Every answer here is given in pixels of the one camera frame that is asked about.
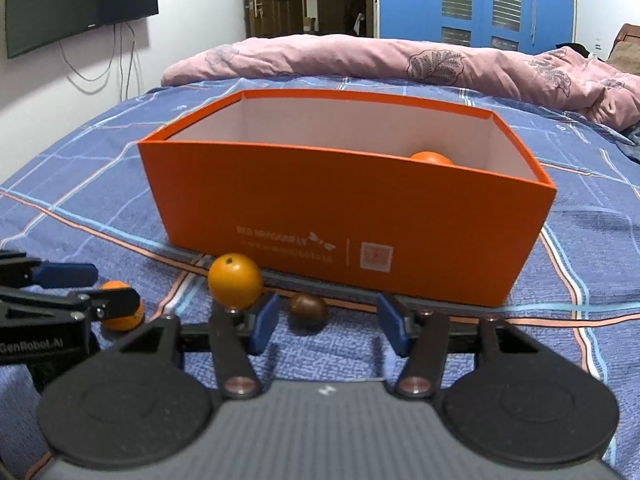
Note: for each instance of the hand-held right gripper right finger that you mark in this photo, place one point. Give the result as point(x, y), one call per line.
point(392, 325)

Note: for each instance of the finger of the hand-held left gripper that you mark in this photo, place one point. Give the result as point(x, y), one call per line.
point(70, 274)
point(117, 302)

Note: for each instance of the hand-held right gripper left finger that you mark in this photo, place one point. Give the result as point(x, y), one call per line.
point(262, 322)

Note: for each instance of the small orange tangerine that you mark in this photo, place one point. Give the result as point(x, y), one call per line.
point(235, 280)
point(122, 324)

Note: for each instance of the brown round fruit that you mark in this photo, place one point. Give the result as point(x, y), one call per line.
point(308, 312)

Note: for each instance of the orange cardboard box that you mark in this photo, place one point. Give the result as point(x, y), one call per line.
point(300, 200)

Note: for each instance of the large orange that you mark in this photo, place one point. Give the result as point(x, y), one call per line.
point(431, 158)

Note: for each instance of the blue checked bed sheet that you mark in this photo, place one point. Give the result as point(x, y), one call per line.
point(100, 170)

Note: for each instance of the pink quilt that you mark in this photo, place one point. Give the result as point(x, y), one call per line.
point(350, 57)

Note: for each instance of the blue-grey cloth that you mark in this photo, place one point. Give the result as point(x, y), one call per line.
point(632, 145)

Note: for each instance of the black garment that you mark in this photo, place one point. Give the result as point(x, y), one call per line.
point(575, 49)

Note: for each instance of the brown pillow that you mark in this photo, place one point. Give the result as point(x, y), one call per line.
point(627, 57)

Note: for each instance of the wooden headboard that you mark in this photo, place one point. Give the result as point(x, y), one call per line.
point(630, 32)

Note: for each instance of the black wall television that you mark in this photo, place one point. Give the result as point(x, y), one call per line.
point(75, 0)

